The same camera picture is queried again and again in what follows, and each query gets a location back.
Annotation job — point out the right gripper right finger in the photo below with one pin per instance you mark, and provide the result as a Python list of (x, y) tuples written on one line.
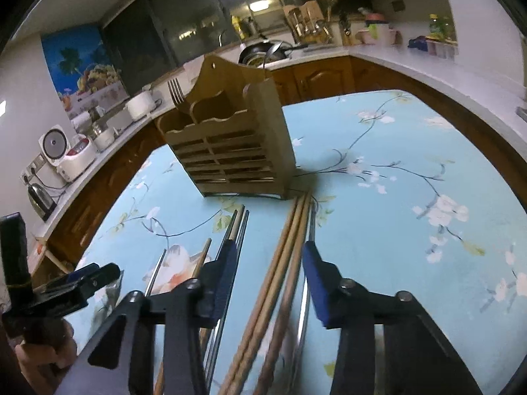
[(391, 340)]

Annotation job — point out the steel chopstick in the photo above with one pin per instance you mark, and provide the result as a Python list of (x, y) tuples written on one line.
[(228, 256), (303, 313), (154, 274)]

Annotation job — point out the steel fork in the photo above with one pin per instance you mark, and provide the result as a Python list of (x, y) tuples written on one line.
[(176, 93)]

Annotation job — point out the carved wooden chopstick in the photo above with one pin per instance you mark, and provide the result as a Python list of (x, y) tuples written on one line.
[(181, 370)]

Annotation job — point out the person left hand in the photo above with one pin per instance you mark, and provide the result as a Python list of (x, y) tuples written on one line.
[(44, 366)]

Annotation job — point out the steel electric kettle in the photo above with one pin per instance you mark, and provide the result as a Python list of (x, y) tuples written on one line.
[(42, 202)]

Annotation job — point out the white rice cooker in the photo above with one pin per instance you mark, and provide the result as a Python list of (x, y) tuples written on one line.
[(70, 159)]

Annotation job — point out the floral blue tablecloth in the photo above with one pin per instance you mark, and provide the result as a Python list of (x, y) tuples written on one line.
[(403, 202)]

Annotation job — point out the wooden utensil holder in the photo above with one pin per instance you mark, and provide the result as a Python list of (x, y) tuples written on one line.
[(230, 133)]

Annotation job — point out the white round cooker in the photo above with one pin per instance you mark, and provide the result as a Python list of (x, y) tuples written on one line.
[(141, 104)]

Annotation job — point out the tropical fruit poster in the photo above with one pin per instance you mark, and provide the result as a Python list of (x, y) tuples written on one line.
[(81, 70)]

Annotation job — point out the black wok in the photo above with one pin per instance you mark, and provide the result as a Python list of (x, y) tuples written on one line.
[(265, 52)]

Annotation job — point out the countertop utensil rack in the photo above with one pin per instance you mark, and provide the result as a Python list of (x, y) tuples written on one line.
[(307, 24)]

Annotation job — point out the green bottle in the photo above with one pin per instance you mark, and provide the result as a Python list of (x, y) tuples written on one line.
[(436, 28)]

